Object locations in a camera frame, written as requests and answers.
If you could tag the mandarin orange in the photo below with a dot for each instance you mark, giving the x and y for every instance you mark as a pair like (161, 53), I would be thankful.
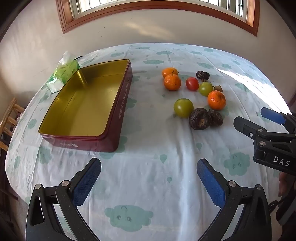
(168, 71)
(216, 100)
(172, 82)

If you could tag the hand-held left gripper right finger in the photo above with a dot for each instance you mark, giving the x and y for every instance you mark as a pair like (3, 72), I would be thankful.
(211, 183)

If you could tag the large green tomato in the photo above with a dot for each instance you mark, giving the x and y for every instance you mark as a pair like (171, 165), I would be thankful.
(183, 107)

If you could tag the white cloud print tablecloth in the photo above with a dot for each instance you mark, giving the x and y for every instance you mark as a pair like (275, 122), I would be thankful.
(150, 173)

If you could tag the green tomato with stem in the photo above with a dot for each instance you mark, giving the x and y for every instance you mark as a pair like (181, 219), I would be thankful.
(205, 89)

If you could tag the wooden framed window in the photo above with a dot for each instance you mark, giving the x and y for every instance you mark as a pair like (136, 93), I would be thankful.
(161, 14)

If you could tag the green tissue pack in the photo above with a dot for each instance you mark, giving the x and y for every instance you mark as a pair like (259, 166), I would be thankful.
(63, 71)

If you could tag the small dark shriveled passion fruit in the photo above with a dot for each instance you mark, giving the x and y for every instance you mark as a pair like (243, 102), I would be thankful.
(202, 75)

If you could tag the red tomato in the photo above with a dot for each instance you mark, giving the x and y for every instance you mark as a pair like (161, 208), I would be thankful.
(192, 83)

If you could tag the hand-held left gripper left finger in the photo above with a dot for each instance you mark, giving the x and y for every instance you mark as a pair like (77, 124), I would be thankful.
(86, 183)

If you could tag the wooden stool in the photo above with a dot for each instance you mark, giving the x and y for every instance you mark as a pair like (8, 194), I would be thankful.
(9, 120)

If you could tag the large wrinkled passion fruit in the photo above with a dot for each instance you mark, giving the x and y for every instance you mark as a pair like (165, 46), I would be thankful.
(200, 119)

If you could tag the person's right hand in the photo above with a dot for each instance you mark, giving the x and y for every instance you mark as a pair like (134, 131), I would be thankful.
(283, 185)

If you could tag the red and gold tin box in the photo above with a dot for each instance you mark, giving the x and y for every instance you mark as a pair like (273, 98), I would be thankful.
(87, 109)

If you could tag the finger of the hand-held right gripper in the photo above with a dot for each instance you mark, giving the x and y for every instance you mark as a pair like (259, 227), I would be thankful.
(272, 115)
(245, 127)

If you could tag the brown longan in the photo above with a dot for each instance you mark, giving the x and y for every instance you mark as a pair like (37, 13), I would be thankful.
(218, 88)

